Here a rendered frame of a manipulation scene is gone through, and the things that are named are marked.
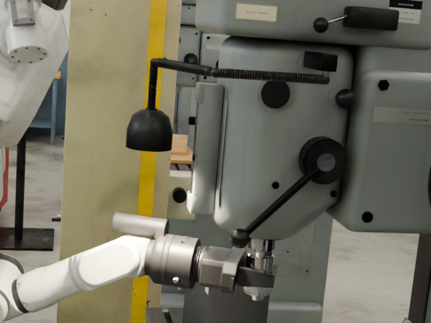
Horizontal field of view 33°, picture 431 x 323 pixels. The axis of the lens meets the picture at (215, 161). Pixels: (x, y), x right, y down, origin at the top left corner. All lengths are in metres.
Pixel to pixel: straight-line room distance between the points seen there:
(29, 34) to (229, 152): 0.38
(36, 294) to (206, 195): 0.36
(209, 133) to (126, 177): 1.80
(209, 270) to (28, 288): 0.33
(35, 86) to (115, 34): 1.54
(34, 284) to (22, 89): 0.34
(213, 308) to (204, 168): 0.45
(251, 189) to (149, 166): 1.84
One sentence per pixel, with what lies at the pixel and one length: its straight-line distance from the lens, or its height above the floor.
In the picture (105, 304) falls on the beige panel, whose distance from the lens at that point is 3.11.
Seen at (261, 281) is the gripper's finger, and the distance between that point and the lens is 1.25.
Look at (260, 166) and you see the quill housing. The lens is 1.12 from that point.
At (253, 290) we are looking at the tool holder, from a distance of 1.26.
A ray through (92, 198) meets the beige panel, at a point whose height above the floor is 0.93.
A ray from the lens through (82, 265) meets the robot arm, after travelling 1.28.
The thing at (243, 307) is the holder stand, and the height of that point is 1.07.
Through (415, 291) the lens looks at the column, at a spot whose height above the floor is 1.15.
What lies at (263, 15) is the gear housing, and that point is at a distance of 1.08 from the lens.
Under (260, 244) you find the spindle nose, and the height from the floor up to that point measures 1.29.
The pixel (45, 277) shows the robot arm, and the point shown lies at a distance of 1.35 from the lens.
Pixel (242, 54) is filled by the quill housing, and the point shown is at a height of 1.60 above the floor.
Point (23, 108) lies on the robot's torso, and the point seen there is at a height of 1.47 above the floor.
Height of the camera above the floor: 1.64
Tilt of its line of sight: 10 degrees down
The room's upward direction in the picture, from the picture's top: 5 degrees clockwise
